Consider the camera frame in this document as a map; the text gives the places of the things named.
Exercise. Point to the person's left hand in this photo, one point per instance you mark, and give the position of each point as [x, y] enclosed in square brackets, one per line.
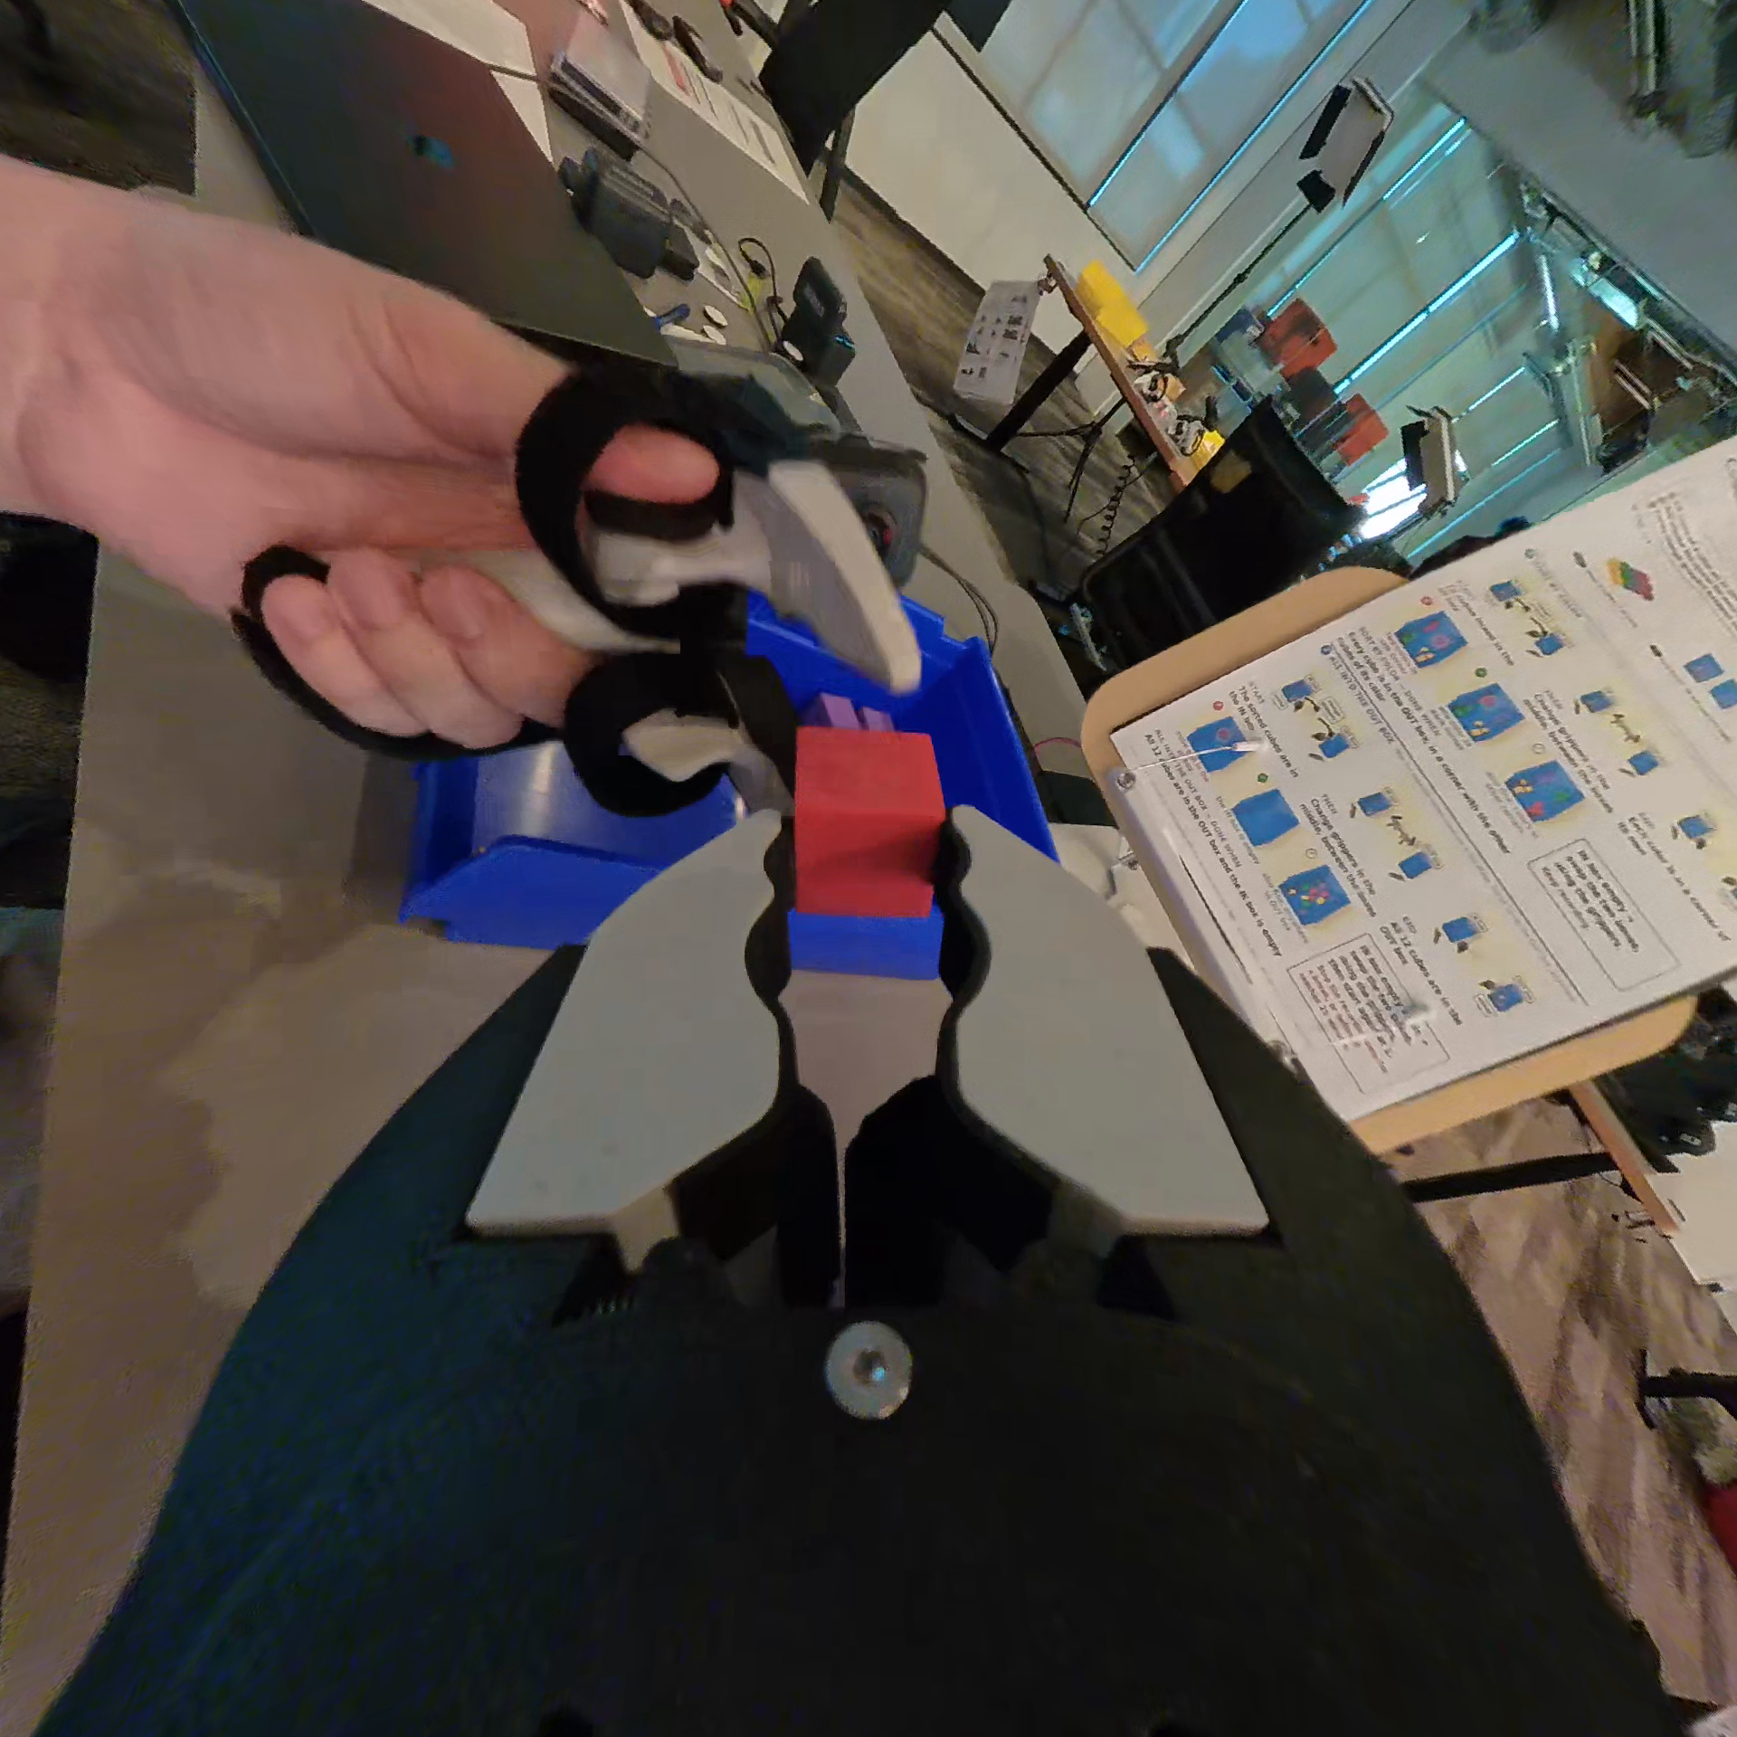
[242, 394]

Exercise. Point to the wooden side table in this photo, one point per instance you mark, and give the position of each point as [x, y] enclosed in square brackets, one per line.
[1125, 378]

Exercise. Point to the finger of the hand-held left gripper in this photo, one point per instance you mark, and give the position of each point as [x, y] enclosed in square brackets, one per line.
[842, 571]

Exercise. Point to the black cabinet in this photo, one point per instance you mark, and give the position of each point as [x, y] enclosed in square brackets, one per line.
[1220, 542]

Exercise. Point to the white picture sign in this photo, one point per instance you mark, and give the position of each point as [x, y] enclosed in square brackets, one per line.
[997, 339]

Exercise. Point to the blue plastic bin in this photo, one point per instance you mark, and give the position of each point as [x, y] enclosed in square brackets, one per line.
[542, 868]

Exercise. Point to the clear plastic case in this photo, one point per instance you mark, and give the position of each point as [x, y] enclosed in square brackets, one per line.
[597, 90]

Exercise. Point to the pale desk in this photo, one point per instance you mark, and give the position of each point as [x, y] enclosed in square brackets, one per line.
[272, 1017]

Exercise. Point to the white printed paper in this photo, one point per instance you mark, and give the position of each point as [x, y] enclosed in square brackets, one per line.
[1425, 812]

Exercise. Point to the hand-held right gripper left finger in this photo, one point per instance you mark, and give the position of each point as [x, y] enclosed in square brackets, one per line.
[651, 1072]

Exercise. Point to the black electronic device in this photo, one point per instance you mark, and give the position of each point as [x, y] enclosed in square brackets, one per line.
[625, 211]

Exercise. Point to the yellow box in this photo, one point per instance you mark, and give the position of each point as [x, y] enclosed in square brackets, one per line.
[1111, 302]

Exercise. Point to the black charger box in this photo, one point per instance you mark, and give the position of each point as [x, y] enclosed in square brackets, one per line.
[820, 319]

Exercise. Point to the red storage crate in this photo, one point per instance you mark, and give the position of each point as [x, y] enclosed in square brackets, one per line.
[1304, 353]

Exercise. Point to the studio softbox light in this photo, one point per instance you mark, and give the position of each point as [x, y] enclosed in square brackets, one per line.
[1341, 143]

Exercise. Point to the red wooden cube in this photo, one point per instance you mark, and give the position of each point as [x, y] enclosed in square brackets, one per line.
[868, 812]

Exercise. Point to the black chair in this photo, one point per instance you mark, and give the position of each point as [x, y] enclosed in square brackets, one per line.
[842, 81]

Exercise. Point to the black laptop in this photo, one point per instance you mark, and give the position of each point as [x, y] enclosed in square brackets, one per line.
[408, 174]

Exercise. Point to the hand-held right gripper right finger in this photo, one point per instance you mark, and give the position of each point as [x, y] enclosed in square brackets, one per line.
[1084, 1072]

